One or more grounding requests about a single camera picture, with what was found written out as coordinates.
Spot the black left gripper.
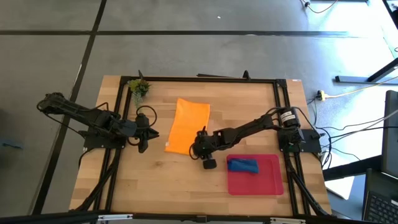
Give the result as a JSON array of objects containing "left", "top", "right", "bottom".
[{"left": 127, "top": 113, "right": 160, "bottom": 146}]

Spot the orange microfiber towel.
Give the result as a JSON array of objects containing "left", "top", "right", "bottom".
[{"left": 164, "top": 98, "right": 211, "bottom": 156}]

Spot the blue microfiber towel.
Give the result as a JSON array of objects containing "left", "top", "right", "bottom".
[{"left": 226, "top": 157, "right": 260, "bottom": 174}]

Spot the pink plastic basket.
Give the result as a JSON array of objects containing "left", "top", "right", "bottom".
[{"left": 226, "top": 154, "right": 285, "bottom": 196}]

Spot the green potted succulent plant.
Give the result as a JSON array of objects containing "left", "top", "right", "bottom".
[{"left": 128, "top": 78, "right": 152, "bottom": 105}]

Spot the white paper sheet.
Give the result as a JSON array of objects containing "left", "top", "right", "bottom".
[{"left": 324, "top": 175, "right": 355, "bottom": 200}]

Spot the grey desk foot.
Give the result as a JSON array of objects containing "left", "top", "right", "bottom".
[{"left": 335, "top": 57, "right": 398, "bottom": 85}]

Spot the black laptop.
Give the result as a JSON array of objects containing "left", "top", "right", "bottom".
[{"left": 361, "top": 167, "right": 398, "bottom": 224}]

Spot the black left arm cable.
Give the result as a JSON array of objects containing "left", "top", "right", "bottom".
[{"left": 134, "top": 105, "right": 158, "bottom": 147}]

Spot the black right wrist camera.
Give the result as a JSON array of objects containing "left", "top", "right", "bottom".
[{"left": 201, "top": 157, "right": 218, "bottom": 170}]

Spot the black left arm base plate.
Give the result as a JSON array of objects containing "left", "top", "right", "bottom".
[{"left": 79, "top": 128, "right": 128, "bottom": 149}]

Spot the black aluminium table frame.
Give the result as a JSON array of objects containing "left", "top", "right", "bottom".
[{"left": 70, "top": 74, "right": 332, "bottom": 218}]

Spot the silver metal bracket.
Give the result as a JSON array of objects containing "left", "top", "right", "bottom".
[
  {"left": 98, "top": 213, "right": 134, "bottom": 222},
  {"left": 269, "top": 217, "right": 306, "bottom": 224}
]

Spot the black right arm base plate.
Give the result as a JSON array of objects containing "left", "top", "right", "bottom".
[{"left": 277, "top": 127, "right": 323, "bottom": 154}]

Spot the black floor cable bundle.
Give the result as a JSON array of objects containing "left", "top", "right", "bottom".
[{"left": 310, "top": 98, "right": 398, "bottom": 170}]

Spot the black rig frame beam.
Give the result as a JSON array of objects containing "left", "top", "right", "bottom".
[{"left": 0, "top": 210, "right": 398, "bottom": 224}]

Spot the yellow floor cable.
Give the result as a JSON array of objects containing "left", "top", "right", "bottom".
[{"left": 323, "top": 76, "right": 398, "bottom": 99}]

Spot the black plug with cable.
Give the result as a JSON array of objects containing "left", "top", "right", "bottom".
[{"left": 300, "top": 0, "right": 340, "bottom": 15}]

